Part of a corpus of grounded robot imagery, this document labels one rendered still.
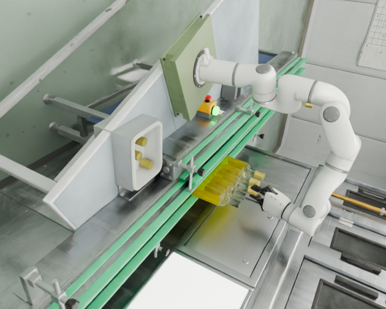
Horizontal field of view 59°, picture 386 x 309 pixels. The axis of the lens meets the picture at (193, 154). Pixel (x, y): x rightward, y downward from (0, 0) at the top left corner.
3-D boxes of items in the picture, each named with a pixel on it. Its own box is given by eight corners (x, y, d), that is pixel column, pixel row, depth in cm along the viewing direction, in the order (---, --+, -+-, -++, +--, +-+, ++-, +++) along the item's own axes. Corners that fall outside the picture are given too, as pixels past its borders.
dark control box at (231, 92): (220, 96, 187) (234, 100, 183) (222, 83, 182) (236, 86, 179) (226, 92, 193) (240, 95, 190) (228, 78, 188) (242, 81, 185)
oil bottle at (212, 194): (179, 190, 146) (224, 209, 137) (180, 180, 143) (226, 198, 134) (186, 183, 150) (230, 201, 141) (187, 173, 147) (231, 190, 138)
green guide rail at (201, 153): (179, 164, 136) (196, 170, 133) (179, 161, 135) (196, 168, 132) (297, 57, 265) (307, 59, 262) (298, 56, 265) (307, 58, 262)
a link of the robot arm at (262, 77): (239, 55, 134) (279, 61, 127) (242, 81, 144) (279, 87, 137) (230, 71, 129) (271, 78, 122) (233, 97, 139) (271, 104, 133)
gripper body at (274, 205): (291, 217, 139) (268, 203, 146) (296, 198, 134) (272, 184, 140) (281, 225, 135) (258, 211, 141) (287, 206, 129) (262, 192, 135)
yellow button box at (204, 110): (195, 114, 166) (209, 119, 163) (196, 100, 162) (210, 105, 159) (202, 110, 172) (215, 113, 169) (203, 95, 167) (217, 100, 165)
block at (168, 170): (158, 176, 139) (173, 183, 136) (158, 157, 133) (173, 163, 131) (163, 172, 141) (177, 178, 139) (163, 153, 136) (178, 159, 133)
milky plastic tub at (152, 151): (116, 185, 124) (135, 194, 121) (111, 132, 112) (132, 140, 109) (144, 162, 137) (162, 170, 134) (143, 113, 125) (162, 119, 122)
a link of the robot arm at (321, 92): (312, 78, 116) (356, 89, 109) (320, 81, 127) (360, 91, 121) (299, 118, 119) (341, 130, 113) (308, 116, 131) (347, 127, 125)
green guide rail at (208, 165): (179, 178, 140) (195, 185, 137) (179, 176, 139) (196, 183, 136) (295, 67, 269) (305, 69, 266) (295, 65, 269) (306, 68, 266)
